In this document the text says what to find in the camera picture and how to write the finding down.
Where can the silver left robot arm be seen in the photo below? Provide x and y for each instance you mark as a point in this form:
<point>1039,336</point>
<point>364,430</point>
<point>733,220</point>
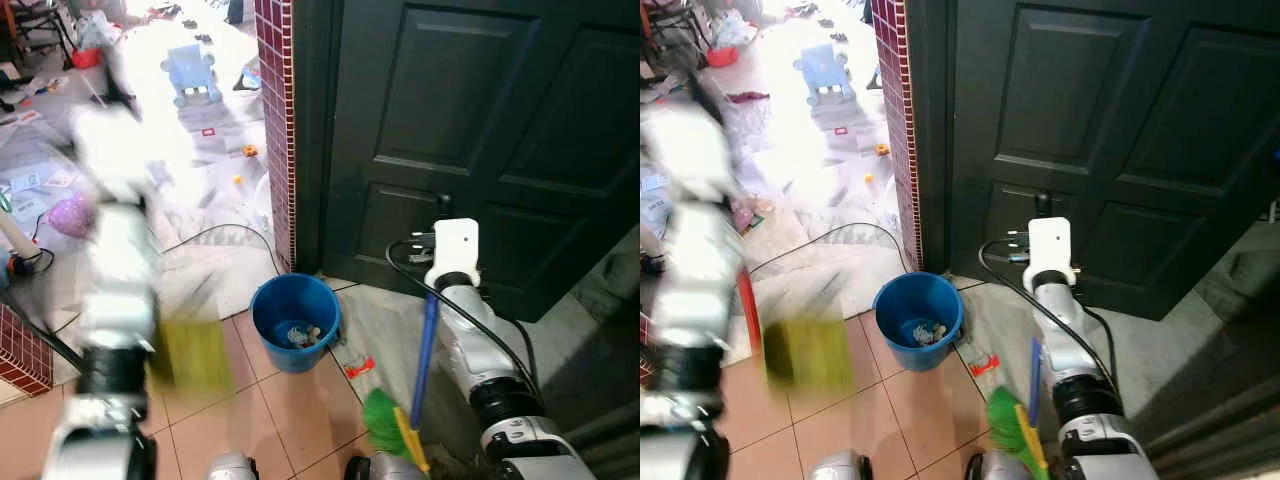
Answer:
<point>695,290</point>
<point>118,290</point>

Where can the red plastic basin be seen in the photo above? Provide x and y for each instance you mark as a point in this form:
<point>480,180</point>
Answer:
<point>87,58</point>
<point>721,56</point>

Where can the silver robot left leg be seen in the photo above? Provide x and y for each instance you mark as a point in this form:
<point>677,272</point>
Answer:
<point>232,468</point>
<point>840,466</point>

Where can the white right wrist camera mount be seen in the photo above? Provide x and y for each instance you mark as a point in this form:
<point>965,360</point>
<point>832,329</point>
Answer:
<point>455,248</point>
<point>1050,245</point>

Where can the crumpled rubbish in bucket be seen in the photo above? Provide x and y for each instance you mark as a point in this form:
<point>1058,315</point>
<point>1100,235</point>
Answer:
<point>305,334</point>
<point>928,332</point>

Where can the small red floor scrap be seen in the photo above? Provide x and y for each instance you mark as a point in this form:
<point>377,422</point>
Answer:
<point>984,365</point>
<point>359,369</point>

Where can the dark red cloth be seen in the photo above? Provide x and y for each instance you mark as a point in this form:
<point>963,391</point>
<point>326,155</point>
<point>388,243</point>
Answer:
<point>747,97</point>

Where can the low red tiled wall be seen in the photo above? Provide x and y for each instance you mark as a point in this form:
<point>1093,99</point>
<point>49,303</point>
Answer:
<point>22,355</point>

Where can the blue plastic bucket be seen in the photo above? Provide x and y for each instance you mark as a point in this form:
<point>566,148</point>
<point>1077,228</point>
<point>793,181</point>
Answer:
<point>918,350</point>
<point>295,350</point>

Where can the purple patterned ball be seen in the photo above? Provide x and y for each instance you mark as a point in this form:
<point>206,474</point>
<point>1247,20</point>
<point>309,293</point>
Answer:
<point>745,216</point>
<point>72,216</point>

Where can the dark metal chair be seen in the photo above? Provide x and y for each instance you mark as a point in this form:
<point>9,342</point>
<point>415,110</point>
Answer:
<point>40,22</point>
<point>672,20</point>

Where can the dark panelled door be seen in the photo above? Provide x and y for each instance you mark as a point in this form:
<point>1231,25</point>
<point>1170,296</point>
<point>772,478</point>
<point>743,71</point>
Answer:
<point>1110,120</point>
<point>480,120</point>

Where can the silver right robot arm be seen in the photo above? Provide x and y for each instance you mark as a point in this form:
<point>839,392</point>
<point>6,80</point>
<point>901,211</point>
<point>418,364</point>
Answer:
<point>478,345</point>
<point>1075,345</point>

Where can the silver robot leg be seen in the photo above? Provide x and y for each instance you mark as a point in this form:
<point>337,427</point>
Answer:
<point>995,467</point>
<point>232,468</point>
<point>840,466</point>
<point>385,468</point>

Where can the silver robot right leg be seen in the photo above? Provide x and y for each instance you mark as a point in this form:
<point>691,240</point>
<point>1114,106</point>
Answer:
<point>995,467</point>
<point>385,468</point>

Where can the red tiled pillar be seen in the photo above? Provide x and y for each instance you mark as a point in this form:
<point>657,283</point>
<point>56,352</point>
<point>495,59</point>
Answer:
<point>277,130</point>
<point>898,130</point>

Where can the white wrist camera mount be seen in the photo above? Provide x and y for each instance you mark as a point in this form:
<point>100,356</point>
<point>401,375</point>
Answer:
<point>112,150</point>
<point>690,150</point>
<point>455,248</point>
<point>1050,245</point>

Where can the light blue toy car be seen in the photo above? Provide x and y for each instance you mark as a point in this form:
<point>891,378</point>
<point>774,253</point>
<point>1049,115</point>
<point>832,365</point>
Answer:
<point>192,75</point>
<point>825,73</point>

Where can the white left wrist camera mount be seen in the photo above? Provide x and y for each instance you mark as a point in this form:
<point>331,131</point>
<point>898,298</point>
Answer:
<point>690,150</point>
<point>112,150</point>

